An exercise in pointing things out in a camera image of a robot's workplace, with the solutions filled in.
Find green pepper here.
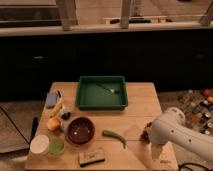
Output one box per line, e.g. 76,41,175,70
102,130,126,149

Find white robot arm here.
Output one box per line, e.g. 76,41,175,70
148,107,213,162

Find green plastic tray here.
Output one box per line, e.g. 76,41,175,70
76,76,128,110

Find purple grape bunch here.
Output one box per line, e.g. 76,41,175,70
140,122,152,144

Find spice jar rack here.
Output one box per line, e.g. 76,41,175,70
178,89,213,136

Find brown sponge block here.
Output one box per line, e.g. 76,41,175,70
78,148,105,167

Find metal fork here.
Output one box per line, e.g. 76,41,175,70
96,83,119,94

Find dark red bowl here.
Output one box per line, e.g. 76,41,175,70
65,117,95,145

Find small dark blue object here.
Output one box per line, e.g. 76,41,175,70
60,108,71,120

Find green cup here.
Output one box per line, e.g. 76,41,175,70
49,139,64,155

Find orange peach fruit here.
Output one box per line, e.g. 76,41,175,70
46,117,61,131

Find yellow banana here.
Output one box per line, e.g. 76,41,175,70
50,98,63,117

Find black cable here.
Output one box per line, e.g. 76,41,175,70
178,162,210,171

